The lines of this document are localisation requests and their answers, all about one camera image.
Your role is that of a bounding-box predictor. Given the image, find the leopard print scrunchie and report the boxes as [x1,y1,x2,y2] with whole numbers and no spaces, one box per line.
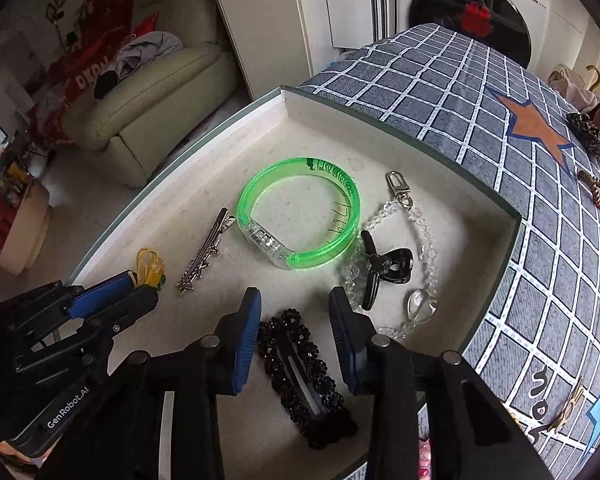
[565,112,600,166]

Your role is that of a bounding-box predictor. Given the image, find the white washing machine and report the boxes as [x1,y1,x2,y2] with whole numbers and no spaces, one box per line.
[395,0,600,78]

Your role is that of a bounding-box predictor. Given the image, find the green translucent bangle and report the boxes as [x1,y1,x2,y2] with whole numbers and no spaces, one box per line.
[236,157,361,271]

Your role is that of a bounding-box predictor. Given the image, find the red handled mop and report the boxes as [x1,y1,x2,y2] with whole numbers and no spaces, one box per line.
[339,0,396,43]

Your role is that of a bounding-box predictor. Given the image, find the white shallow box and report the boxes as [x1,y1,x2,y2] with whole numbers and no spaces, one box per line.
[62,86,523,480]

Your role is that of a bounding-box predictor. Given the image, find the black beaded hair clip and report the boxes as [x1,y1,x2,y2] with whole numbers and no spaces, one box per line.
[256,308,359,451]

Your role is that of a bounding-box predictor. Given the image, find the beige ottoman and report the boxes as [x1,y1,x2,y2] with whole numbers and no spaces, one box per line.
[0,180,51,271]

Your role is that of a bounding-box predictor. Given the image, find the red printed blanket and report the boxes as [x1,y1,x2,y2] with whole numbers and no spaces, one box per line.
[30,0,158,141]

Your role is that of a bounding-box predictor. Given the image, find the white cabinet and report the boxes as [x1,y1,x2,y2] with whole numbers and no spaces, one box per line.
[202,0,398,101]

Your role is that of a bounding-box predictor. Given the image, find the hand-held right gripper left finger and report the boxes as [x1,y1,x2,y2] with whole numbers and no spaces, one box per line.
[35,287,263,480]

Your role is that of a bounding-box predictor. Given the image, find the grey checked star tablecloth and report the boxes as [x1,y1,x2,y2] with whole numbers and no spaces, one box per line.
[300,22,600,480]

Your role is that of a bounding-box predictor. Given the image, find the brown coil hair tie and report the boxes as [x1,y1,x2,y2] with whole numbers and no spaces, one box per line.
[577,170,600,207]

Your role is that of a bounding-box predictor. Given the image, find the cream sofa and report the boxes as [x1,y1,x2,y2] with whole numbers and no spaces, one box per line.
[62,0,238,188]

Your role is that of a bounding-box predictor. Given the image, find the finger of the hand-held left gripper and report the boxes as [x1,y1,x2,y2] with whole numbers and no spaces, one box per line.
[11,286,160,375]
[0,270,137,321]

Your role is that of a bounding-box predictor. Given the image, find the clear crystal bead chain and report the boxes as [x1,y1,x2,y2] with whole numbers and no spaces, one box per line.
[342,171,438,341]

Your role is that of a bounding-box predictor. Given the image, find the black claw clip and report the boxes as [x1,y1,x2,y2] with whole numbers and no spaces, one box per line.
[358,230,413,311]

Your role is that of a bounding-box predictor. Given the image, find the silver hair clip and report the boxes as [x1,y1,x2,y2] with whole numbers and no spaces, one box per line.
[176,207,237,297]

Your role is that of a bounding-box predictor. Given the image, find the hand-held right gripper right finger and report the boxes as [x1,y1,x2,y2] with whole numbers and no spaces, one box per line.
[328,286,556,480]

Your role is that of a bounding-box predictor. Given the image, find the yellow hair tie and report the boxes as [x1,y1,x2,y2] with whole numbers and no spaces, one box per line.
[134,247,167,291]

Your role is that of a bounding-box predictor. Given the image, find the grey clothes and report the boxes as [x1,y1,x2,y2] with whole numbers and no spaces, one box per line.
[115,31,183,81]

